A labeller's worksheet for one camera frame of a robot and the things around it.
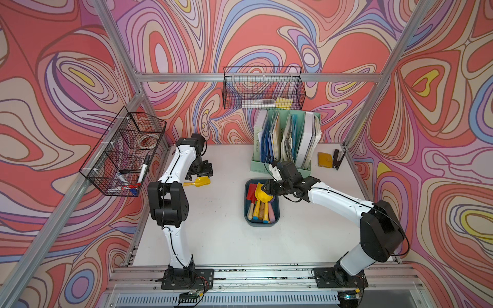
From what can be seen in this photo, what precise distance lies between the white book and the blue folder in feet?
0.48

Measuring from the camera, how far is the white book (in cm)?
92

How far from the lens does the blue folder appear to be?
949 millimetres
